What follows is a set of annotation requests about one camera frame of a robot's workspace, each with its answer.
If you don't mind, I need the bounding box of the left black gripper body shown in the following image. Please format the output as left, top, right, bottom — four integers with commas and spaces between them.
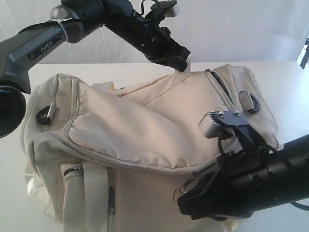
138, 26, 177, 64

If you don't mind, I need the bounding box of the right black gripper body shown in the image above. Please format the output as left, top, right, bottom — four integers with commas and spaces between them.
190, 147, 256, 218

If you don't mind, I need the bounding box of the beige duffel bag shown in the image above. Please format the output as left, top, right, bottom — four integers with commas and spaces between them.
21, 64, 278, 232

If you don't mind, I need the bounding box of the silver key ring cluster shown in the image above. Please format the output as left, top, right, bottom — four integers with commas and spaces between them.
172, 175, 196, 202

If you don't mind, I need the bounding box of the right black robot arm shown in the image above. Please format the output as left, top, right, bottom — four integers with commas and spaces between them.
177, 135, 309, 221

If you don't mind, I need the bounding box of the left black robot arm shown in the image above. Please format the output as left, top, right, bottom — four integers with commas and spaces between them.
0, 0, 190, 137

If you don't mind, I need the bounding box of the white backdrop curtain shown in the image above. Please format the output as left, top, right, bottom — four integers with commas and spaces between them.
0, 0, 309, 66

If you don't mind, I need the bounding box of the dark stand at right edge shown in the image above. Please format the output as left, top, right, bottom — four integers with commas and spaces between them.
300, 38, 309, 69

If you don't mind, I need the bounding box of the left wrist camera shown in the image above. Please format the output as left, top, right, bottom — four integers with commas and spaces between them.
150, 0, 180, 17

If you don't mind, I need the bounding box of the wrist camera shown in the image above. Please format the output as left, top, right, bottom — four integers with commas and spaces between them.
150, 0, 180, 17
198, 111, 249, 139

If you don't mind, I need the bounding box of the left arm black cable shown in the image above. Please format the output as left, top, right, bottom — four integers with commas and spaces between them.
135, 0, 174, 39

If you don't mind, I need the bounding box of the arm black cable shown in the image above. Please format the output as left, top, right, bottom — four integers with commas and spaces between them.
216, 128, 273, 158
135, 0, 174, 39

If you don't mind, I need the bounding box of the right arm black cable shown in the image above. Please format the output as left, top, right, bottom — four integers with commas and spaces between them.
216, 128, 273, 158

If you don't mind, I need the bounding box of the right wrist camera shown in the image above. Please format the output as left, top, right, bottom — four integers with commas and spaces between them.
198, 111, 249, 139

